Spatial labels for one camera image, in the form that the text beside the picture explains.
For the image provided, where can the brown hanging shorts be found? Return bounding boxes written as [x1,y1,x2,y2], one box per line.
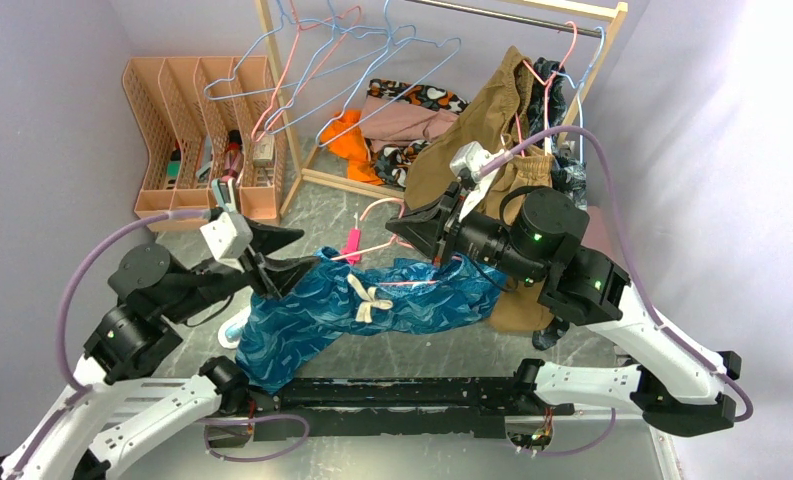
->
[403,46,553,333]

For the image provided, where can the dark patterned hanging garment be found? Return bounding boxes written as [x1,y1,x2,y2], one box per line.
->
[521,57,589,352]

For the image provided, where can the pink plastic clip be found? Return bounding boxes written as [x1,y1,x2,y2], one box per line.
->
[341,227,361,265]

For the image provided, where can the black orange patterned garment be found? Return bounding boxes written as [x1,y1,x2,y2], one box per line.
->
[365,78,469,188]

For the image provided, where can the wooden clothes rack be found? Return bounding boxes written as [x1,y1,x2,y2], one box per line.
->
[257,1,628,214]

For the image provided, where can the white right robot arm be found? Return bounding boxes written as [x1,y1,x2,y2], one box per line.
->
[386,184,742,438]

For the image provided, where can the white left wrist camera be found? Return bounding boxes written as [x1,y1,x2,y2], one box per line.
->
[199,211,253,268]

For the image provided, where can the blue wire hanger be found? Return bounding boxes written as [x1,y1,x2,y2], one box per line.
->
[203,1,395,101]

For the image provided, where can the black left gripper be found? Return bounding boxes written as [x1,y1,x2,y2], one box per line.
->
[163,212,322,322]

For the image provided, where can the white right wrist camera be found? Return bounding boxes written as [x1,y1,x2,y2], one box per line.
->
[450,141,513,220]

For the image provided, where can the peach plastic desk organizer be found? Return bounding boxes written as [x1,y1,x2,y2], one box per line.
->
[122,55,288,225]

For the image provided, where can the pink wire hanger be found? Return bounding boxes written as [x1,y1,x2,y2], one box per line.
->
[333,197,413,265]

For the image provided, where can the blue leaf-print shorts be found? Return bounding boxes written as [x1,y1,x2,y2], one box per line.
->
[234,247,508,393]

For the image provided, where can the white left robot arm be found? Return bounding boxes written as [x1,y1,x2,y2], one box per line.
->
[0,214,319,479]

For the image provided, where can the toothbrush blister pack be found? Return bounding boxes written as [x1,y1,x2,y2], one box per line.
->
[217,307,251,350]

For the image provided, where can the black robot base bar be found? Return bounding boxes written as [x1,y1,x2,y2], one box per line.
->
[216,377,574,440]

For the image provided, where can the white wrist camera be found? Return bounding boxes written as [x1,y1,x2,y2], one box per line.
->
[450,141,513,220]
[199,211,253,268]

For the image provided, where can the pink folded garment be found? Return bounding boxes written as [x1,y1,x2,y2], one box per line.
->
[359,96,458,143]

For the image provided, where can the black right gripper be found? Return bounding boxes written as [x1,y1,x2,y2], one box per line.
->
[387,181,545,286]

